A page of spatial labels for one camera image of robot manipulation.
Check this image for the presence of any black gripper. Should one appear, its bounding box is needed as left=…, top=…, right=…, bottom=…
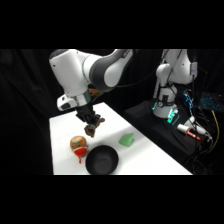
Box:
left=75, top=102, right=103, bottom=134

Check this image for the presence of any brown tiger plush toy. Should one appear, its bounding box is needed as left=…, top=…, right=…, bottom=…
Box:
left=83, top=116, right=107, bottom=139

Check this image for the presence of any black bowl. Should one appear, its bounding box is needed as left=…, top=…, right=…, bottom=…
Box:
left=84, top=144, right=120, bottom=176

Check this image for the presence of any brown and red round toy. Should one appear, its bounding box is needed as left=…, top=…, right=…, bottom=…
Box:
left=69, top=135, right=90, bottom=165

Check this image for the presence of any green wedge-shaped block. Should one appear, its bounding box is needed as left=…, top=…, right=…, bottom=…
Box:
left=118, top=132, right=136, bottom=147

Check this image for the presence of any black robot stand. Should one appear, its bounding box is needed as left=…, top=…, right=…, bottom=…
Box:
left=123, top=99, right=202, bottom=176

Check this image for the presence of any black curtain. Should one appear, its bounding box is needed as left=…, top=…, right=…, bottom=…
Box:
left=0, top=49, right=224, bottom=176

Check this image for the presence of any green-lit control box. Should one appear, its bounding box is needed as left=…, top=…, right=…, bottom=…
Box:
left=166, top=108, right=180, bottom=126

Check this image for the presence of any white cylinder with red tip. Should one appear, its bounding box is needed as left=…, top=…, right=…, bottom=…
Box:
left=176, top=123, right=203, bottom=142

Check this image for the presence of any blue-lit keyboard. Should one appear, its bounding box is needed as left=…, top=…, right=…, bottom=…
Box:
left=199, top=92, right=224, bottom=112

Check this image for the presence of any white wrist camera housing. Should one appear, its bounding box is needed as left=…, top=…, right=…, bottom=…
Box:
left=56, top=94, right=77, bottom=112

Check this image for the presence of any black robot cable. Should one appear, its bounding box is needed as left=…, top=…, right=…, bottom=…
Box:
left=114, top=49, right=181, bottom=90

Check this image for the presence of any blue cable bundle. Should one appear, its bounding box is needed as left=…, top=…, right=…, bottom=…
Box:
left=182, top=89, right=196, bottom=110

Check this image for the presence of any yellow cable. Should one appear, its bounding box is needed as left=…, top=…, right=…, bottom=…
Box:
left=209, top=109, right=222, bottom=155

